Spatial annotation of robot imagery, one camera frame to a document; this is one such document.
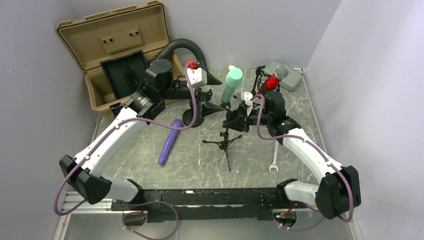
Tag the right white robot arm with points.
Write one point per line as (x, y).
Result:
(337, 193)

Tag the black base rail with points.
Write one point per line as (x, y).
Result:
(161, 205)

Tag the mint green microphone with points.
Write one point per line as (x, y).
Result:
(232, 80)

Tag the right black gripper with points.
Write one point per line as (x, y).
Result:
(235, 121)

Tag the tan plastic tool case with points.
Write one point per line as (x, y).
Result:
(110, 35)

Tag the grey rectangular block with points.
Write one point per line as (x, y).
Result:
(290, 82)

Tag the black tripod mic stand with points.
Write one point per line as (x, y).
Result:
(224, 144)

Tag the black tray in case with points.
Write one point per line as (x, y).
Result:
(124, 74)

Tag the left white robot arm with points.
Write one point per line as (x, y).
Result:
(84, 171)

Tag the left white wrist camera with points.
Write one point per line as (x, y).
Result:
(196, 74)

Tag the red microphone silver grille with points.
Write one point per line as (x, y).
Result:
(280, 73)

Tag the purple microphone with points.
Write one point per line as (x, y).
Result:
(167, 147)

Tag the black tripod shock-mount stand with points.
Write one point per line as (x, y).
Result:
(260, 78)

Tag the black round-base mic stand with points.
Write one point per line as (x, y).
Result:
(195, 108)

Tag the silver open-end wrench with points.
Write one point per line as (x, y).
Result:
(273, 165)

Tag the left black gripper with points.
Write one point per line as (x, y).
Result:
(208, 108)

